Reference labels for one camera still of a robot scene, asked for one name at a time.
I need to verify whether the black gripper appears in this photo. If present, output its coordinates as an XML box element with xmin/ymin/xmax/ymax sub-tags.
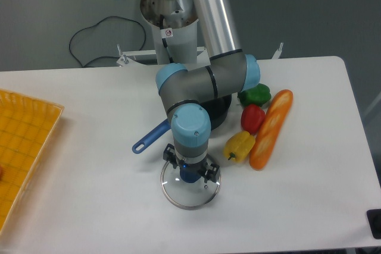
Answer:
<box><xmin>163</xmin><ymin>143</ymin><xmax>220</xmax><ymax>183</ymax></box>

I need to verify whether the glass lid blue knob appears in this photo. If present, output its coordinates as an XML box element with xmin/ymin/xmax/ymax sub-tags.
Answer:
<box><xmin>161</xmin><ymin>154</ymin><xmax>221</xmax><ymax>210</ymax></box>

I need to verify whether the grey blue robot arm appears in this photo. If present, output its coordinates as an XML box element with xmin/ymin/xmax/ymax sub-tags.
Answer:
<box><xmin>140</xmin><ymin>0</ymin><xmax>260</xmax><ymax>183</ymax></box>

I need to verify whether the yellow bell pepper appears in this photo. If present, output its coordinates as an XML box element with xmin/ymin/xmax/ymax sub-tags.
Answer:
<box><xmin>223</xmin><ymin>131</ymin><xmax>255</xmax><ymax>163</ymax></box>

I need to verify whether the dark blue saucepan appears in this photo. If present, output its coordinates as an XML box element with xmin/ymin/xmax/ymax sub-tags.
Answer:
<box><xmin>132</xmin><ymin>95</ymin><xmax>232</xmax><ymax>154</ymax></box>

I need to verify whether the red bell pepper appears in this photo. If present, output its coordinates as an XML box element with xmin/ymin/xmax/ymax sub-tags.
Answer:
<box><xmin>241</xmin><ymin>104</ymin><xmax>266</xmax><ymax>134</ymax></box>

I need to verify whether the orange baguette loaf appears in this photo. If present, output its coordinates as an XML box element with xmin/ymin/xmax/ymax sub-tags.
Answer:
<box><xmin>249</xmin><ymin>89</ymin><xmax>293</xmax><ymax>170</ymax></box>

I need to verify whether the green bell pepper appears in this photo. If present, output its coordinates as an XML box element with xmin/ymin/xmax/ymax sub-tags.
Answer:
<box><xmin>238</xmin><ymin>83</ymin><xmax>271</xmax><ymax>107</ymax></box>

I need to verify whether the yellow woven basket tray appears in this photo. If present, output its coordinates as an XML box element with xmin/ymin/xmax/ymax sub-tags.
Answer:
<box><xmin>1</xmin><ymin>89</ymin><xmax>64</xmax><ymax>230</ymax></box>

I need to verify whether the black corner device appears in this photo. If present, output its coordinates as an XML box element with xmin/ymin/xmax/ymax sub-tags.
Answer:
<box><xmin>366</xmin><ymin>209</ymin><xmax>381</xmax><ymax>240</ymax></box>

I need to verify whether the white metal base frame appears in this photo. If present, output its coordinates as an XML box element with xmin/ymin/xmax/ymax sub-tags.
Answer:
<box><xmin>116</xmin><ymin>42</ymin><xmax>284</xmax><ymax>67</ymax></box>

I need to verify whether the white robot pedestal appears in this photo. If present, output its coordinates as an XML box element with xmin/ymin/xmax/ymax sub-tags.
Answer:
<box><xmin>140</xmin><ymin>0</ymin><xmax>198</xmax><ymax>65</ymax></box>

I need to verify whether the black floor cable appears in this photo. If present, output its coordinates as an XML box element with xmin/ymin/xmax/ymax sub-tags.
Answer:
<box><xmin>68</xmin><ymin>15</ymin><xmax>173</xmax><ymax>68</ymax></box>

